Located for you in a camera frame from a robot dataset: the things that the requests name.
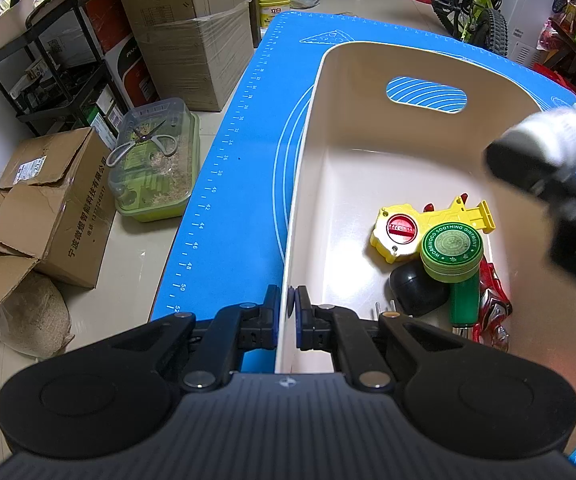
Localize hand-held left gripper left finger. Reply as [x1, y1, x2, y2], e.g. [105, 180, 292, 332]
[103, 285, 281, 393]

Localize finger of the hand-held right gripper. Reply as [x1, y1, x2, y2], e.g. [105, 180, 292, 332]
[484, 139, 576, 197]

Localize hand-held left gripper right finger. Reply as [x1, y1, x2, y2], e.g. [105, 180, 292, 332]
[292, 286, 468, 392]

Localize white bottle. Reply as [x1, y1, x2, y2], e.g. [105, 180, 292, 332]
[502, 105, 576, 172]

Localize yellow toy launcher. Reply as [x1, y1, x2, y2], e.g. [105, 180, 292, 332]
[370, 195, 496, 264]

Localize white plastic bin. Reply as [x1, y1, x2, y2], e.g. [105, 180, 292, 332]
[274, 42, 576, 456]

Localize red plastic toy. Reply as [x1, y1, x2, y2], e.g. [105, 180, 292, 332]
[423, 192, 469, 212]

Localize green round tin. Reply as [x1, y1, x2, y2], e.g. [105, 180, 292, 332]
[420, 223, 486, 283]

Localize red and silver action figure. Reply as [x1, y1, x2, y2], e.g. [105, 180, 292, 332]
[472, 260, 514, 354]

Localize black plug adapter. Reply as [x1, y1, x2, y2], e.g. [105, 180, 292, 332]
[375, 262, 451, 319]

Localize green cylinder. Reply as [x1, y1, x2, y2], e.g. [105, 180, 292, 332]
[450, 272, 484, 334]

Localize green and black bicycle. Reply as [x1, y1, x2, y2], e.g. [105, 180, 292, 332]
[428, 0, 519, 57]

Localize blue silicone mat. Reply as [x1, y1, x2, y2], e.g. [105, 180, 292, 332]
[150, 10, 576, 466]

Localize clear container with green base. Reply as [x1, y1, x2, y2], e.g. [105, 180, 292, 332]
[107, 98, 201, 223]

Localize open torn cardboard box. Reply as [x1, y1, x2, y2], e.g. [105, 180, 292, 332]
[0, 127, 117, 322]

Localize beige sack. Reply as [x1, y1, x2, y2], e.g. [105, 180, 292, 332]
[0, 272, 72, 359]

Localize large plastic-wrapped cardboard box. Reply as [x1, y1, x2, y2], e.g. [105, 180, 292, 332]
[140, 0, 255, 113]

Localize red and black appliance box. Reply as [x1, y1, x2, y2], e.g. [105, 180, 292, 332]
[85, 0, 159, 112]

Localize large yellow detergent bottle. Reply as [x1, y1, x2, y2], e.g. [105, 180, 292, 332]
[258, 0, 291, 32]

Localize black metal rack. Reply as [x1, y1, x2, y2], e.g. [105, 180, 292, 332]
[0, 0, 120, 137]

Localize grey handled scissors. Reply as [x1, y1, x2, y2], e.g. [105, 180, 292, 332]
[106, 120, 179, 167]

